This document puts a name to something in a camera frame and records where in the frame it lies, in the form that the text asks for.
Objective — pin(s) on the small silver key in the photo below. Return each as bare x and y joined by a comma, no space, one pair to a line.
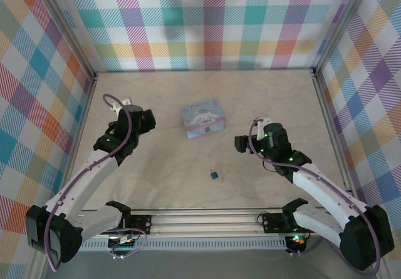
221,179

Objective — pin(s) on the small blue padlock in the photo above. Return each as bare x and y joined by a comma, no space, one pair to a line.
214,175

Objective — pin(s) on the pastel cartoon tin box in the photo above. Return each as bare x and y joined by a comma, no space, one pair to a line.
203,119

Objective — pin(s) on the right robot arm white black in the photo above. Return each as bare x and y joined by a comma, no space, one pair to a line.
319,188

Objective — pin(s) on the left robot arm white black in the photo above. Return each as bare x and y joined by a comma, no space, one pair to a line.
81,182

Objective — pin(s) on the circuit board with red light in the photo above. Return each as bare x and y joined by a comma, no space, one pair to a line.
297,240

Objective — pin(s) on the aluminium side rail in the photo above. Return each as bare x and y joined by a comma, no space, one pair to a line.
333,134
81,119

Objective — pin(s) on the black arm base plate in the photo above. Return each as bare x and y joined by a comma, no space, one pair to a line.
272,222
142,224

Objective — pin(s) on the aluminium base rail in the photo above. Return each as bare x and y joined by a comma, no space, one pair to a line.
203,222

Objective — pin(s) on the aluminium frame post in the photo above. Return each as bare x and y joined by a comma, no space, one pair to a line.
71,31
340,25

